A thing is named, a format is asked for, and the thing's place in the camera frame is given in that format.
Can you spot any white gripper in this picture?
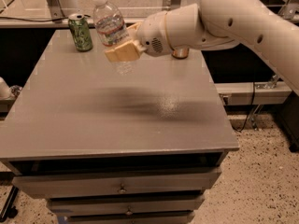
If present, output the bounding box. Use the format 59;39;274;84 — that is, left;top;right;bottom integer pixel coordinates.
105;11;172;63

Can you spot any clear plastic water bottle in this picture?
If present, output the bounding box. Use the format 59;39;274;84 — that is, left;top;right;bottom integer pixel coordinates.
93;0;133;76

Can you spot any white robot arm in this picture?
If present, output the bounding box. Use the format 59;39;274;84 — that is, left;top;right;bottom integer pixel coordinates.
105;0;299;93

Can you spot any gold soda can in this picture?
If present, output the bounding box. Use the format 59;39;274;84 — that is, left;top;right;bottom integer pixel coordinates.
172;48;189;60

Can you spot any green soda can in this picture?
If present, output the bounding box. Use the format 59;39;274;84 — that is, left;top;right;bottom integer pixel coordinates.
68;13;93;52

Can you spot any grey drawer cabinet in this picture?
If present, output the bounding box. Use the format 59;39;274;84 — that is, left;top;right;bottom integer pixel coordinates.
0;28;240;224

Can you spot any white object at left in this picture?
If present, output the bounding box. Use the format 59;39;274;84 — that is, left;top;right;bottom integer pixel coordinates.
0;77;11;99

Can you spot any bottom grey drawer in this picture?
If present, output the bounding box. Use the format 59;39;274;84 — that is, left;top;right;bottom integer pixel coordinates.
67;211;194;224

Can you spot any grey drawer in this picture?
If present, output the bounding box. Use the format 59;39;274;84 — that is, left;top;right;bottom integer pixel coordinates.
67;211;194;224
13;167;221;199
48;193;204;217

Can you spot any middle grey drawer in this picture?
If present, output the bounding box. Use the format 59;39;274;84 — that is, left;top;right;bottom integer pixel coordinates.
48;193;204;217

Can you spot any top grey drawer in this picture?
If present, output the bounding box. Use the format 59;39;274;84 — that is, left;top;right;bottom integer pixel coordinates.
13;167;221;199

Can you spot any metal frame rail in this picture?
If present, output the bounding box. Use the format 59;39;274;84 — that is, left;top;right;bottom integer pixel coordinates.
0;15;144;29

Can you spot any black cable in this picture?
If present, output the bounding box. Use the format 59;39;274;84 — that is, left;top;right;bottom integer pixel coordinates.
232;81;257;133

